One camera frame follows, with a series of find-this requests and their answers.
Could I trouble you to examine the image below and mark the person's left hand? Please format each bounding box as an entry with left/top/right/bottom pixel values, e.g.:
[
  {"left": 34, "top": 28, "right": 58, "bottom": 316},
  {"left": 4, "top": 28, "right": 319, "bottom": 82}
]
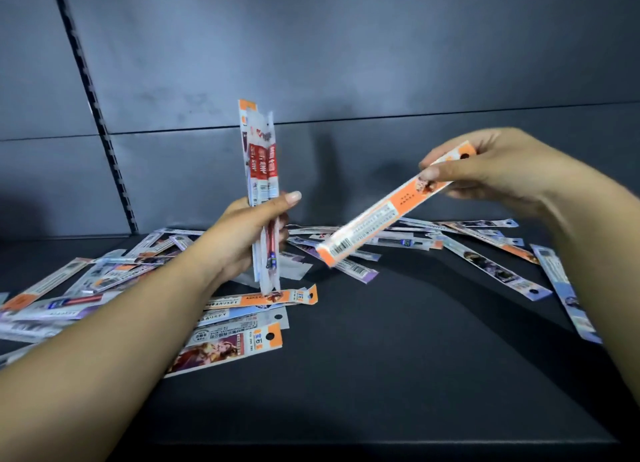
[{"left": 192, "top": 191, "right": 303, "bottom": 288}]

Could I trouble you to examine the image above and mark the person's right hand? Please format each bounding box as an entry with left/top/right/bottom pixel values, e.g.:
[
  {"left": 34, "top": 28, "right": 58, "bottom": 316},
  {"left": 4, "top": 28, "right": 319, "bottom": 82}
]
[{"left": 418, "top": 127, "right": 583, "bottom": 220}]

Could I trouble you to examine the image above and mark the bundle of red pen packets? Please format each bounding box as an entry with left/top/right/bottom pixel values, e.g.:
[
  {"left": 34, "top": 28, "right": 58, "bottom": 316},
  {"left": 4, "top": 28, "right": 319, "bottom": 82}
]
[{"left": 237, "top": 99, "right": 282, "bottom": 295}]

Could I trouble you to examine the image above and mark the orange white pen packet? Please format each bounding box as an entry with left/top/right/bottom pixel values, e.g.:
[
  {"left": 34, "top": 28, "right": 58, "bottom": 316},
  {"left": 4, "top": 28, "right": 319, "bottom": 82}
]
[{"left": 315, "top": 141, "right": 478, "bottom": 268}]

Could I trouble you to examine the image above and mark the person's left forearm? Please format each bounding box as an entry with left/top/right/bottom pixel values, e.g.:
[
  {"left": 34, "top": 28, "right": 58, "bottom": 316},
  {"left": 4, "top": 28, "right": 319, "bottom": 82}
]
[{"left": 0, "top": 244, "right": 226, "bottom": 462}]

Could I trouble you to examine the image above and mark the person's right forearm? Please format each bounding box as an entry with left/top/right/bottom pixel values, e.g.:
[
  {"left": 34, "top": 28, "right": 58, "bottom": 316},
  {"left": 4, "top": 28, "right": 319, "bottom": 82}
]
[{"left": 540, "top": 169, "right": 640, "bottom": 407}]

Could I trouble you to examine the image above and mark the scattered pile of pen packs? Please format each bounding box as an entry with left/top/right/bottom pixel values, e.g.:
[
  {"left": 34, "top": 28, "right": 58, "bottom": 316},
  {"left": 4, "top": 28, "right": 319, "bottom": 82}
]
[{"left": 0, "top": 218, "right": 604, "bottom": 378}]

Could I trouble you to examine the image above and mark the black slotted shelf rail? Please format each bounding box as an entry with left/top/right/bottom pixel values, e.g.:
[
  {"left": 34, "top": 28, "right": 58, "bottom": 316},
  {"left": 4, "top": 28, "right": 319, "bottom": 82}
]
[{"left": 49, "top": 0, "right": 139, "bottom": 235}]

